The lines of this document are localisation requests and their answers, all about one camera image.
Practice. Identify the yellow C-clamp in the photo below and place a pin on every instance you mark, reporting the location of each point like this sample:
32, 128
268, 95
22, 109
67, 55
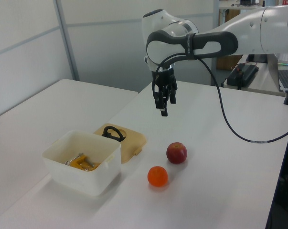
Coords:
82, 163

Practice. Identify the black electronic device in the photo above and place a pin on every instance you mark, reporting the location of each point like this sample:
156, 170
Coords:
244, 74

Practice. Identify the laptop keyboard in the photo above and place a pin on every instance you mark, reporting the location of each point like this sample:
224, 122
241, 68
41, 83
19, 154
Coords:
285, 78

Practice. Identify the white plastic container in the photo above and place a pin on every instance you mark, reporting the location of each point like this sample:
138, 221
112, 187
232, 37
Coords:
86, 176

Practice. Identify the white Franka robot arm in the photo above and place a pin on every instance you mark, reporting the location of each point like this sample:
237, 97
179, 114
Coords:
272, 28

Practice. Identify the orange fruit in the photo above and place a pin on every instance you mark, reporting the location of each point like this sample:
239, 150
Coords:
157, 176

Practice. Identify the brown wooden desk panel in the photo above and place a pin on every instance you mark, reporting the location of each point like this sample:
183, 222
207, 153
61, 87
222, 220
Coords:
227, 63

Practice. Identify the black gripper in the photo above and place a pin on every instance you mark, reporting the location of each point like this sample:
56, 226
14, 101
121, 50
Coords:
165, 77

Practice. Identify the tan container lid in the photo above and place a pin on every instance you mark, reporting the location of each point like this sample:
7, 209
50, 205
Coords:
134, 140

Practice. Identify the red apple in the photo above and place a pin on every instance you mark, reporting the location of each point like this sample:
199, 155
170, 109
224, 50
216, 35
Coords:
176, 152

